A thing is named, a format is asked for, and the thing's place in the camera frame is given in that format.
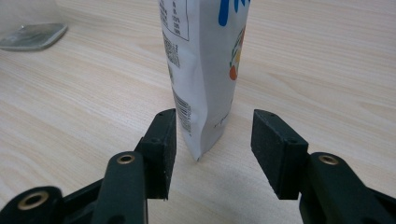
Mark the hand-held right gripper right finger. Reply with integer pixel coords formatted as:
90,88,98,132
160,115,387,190
250,108,309,201

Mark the clear jar with grey lid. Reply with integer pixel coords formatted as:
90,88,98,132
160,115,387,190
0,0,69,52

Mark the white stand-up pouch bag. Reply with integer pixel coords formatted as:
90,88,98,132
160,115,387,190
158,0,251,161

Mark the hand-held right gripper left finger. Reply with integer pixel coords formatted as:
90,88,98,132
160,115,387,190
134,108,177,201

